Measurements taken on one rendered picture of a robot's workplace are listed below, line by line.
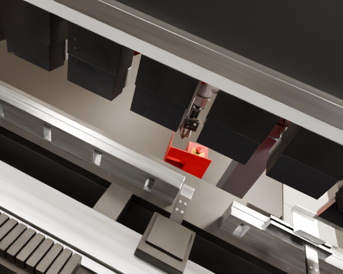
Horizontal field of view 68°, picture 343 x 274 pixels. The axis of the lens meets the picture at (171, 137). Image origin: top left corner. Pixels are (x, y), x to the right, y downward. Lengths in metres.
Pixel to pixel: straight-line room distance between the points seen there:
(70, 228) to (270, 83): 0.54
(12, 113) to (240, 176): 1.46
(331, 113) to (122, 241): 0.52
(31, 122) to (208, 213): 0.70
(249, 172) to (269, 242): 1.01
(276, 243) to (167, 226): 0.40
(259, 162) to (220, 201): 0.87
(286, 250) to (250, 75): 0.69
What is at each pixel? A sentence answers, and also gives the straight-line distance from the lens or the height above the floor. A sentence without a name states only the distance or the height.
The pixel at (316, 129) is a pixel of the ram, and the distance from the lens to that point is 0.63.
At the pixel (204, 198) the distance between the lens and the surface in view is 0.97.
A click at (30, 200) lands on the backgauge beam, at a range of 0.73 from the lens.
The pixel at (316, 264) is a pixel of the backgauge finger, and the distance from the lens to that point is 0.89.
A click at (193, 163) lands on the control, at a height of 0.79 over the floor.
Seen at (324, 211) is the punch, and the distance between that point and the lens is 0.83.
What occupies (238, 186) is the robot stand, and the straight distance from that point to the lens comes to 1.99.
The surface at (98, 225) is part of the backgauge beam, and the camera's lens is 0.69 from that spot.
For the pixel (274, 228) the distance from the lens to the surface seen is 0.89.
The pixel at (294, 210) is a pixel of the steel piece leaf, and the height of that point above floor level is 1.00.
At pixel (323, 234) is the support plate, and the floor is 1.00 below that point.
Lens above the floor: 1.59
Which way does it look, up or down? 39 degrees down
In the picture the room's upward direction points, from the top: 22 degrees clockwise
